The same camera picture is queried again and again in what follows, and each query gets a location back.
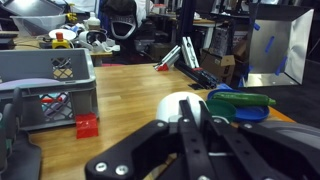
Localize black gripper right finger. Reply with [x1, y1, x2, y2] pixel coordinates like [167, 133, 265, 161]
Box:
[198, 100, 320, 180]

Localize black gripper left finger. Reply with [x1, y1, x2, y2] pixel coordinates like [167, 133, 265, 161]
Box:
[84, 99, 214, 180]

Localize white plastic cup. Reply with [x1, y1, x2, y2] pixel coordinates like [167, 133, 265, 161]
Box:
[155, 91, 208, 129]

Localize blue bowl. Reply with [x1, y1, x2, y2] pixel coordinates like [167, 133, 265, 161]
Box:
[206, 88, 270, 123]

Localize long green cucumber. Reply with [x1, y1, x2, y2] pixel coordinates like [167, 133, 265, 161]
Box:
[212, 91, 277, 108]

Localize brown cardboard box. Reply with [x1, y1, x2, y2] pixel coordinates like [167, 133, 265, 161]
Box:
[199, 49, 236, 86]

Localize aluminium extrusion bars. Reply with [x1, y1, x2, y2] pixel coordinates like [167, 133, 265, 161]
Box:
[153, 36, 201, 72]

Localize shiny metal panel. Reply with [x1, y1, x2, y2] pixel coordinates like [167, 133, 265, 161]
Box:
[241, 3, 315, 88]

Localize white headset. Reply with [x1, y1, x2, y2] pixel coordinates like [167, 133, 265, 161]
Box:
[78, 30, 121, 53]

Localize lavender plate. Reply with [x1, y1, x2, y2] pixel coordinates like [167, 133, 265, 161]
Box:
[0, 78, 61, 91]

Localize yellow emergency stop button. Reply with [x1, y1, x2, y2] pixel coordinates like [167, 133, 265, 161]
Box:
[51, 32, 72, 50]

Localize white round plate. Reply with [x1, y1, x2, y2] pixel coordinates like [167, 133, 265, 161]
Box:
[48, 28, 78, 42]

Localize grey plastic crate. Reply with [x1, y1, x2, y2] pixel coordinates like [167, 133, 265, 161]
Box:
[0, 48, 99, 132]

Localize clear plastic bin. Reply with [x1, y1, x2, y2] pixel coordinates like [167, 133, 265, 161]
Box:
[9, 13, 68, 37]

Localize black metal rail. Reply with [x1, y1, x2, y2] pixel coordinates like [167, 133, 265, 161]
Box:
[174, 59, 221, 90]

